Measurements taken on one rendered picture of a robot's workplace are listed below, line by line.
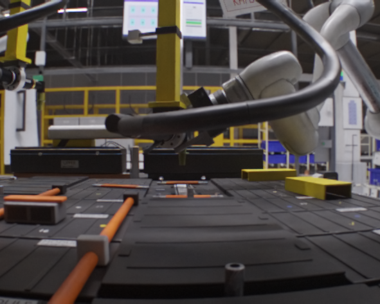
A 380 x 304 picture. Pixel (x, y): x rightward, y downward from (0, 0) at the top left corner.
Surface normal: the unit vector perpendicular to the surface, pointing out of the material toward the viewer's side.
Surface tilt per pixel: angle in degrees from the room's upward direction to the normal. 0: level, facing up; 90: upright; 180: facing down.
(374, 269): 0
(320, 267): 0
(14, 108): 90
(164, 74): 90
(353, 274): 0
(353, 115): 90
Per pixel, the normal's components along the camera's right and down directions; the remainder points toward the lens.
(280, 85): 0.07, 0.35
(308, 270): 0.00, -1.00
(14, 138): 0.48, 0.01
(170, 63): -0.20, 0.01
